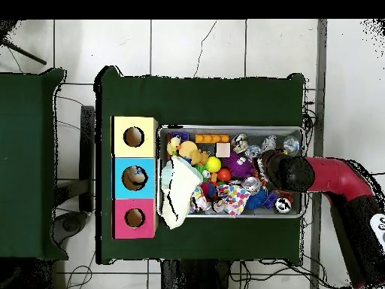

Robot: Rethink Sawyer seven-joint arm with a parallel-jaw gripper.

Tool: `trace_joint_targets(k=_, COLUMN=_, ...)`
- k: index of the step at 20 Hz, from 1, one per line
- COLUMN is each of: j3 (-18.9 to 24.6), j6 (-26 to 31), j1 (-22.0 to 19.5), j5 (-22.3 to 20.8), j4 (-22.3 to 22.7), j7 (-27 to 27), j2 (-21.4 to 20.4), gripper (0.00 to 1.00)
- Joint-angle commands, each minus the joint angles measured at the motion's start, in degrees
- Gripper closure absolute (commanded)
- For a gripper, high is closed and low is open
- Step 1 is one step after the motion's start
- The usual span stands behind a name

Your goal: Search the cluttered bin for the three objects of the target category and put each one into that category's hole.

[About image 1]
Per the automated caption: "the cream knit cloth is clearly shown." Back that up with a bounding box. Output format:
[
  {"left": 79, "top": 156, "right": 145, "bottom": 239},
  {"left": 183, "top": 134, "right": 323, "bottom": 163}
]
[{"left": 161, "top": 156, "right": 205, "bottom": 230}]

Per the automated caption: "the open-top silver can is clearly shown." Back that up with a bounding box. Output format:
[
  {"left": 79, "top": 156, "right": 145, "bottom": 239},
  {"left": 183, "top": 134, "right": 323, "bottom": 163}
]
[{"left": 231, "top": 133, "right": 250, "bottom": 154}]

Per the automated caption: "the multicolour polka dot cloth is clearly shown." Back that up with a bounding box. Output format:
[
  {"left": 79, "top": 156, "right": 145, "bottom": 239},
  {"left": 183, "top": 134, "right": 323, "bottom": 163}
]
[{"left": 213, "top": 183, "right": 250, "bottom": 218}]

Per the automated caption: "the shallow clear mesh bin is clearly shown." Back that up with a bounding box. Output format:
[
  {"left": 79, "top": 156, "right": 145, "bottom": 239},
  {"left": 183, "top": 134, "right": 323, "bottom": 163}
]
[{"left": 157, "top": 125, "right": 305, "bottom": 219}]

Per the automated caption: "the wooden box with three holes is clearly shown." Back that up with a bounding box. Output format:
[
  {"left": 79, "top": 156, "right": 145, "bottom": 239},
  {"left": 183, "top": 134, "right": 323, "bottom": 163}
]
[{"left": 111, "top": 116, "right": 159, "bottom": 240}]

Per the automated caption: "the orange foam duck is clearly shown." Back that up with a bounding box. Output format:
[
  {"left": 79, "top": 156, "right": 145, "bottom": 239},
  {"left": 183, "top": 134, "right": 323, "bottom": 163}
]
[{"left": 177, "top": 140, "right": 209, "bottom": 166}]

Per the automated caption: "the small yellow ball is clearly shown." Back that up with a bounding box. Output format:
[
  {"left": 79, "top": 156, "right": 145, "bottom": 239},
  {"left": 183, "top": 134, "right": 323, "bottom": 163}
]
[{"left": 206, "top": 156, "right": 223, "bottom": 174}]

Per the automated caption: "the small yellow rubber duck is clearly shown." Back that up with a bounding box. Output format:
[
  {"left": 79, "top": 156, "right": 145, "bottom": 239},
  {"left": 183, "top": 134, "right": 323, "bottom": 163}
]
[{"left": 166, "top": 135, "right": 181, "bottom": 157}]

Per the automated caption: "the orange toy brick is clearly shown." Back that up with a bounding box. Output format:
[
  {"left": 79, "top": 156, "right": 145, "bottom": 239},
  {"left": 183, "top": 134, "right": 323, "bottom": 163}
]
[{"left": 195, "top": 133, "right": 231, "bottom": 145}]

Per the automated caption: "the wooden cube block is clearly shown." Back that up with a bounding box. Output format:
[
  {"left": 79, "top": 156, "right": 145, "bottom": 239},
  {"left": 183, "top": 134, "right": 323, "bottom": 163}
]
[{"left": 216, "top": 143, "right": 232, "bottom": 159}]

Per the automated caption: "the mint green cloth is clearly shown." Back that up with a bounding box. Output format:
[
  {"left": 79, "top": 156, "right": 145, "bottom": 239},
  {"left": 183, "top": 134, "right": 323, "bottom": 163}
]
[{"left": 159, "top": 162, "right": 175, "bottom": 193}]

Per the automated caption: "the small orange ball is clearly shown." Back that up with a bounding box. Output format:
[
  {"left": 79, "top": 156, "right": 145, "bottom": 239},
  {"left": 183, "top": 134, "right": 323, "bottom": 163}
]
[{"left": 217, "top": 168, "right": 232, "bottom": 183}]

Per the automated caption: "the purple googly-eyed monster toy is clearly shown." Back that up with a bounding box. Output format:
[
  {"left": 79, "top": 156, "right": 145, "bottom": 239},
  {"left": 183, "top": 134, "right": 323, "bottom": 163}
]
[{"left": 227, "top": 152, "right": 255, "bottom": 181}]

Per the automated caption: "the crushed silver can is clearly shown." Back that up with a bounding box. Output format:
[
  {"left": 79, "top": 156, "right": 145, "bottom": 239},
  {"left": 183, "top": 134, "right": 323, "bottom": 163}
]
[{"left": 242, "top": 177, "right": 262, "bottom": 194}]

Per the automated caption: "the upright dark soda can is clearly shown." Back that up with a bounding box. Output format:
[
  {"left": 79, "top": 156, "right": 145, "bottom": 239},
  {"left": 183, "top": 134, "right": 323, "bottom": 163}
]
[{"left": 274, "top": 196, "right": 293, "bottom": 214}]

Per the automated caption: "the green cloth side table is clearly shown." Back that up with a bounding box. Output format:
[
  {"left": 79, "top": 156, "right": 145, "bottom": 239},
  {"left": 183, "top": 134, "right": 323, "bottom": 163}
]
[{"left": 0, "top": 68, "right": 67, "bottom": 261}]

